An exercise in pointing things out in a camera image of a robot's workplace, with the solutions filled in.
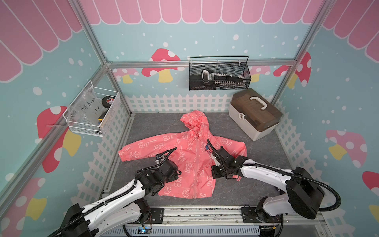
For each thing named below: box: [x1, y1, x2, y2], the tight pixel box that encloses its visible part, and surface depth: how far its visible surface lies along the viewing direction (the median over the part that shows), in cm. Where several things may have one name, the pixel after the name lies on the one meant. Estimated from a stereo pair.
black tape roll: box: [101, 95, 115, 109], surface depth 81 cm
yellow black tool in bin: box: [97, 110, 109, 124], surface depth 66 cm
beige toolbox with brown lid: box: [227, 88, 283, 141], surface depth 101 cm
